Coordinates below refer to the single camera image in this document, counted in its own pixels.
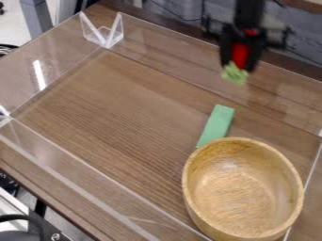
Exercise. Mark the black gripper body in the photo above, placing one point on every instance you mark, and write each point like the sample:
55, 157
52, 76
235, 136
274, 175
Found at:
277, 31

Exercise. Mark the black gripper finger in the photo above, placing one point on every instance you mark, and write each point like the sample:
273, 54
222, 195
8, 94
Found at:
226, 45
257, 44

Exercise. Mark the red plush strawberry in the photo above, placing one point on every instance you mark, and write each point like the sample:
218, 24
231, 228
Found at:
234, 71

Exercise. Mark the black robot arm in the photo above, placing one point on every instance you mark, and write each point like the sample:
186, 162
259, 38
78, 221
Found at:
247, 11

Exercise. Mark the green rectangular block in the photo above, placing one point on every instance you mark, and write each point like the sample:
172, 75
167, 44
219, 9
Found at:
216, 125

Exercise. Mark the grey table leg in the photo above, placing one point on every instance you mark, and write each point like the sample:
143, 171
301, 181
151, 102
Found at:
37, 16

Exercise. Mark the wooden bowl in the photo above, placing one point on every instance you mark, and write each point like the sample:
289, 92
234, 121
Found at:
242, 190

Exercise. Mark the clear acrylic tray enclosure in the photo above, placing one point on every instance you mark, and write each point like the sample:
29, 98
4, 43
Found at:
99, 123

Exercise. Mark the black metal bracket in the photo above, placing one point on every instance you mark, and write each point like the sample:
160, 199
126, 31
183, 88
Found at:
52, 233

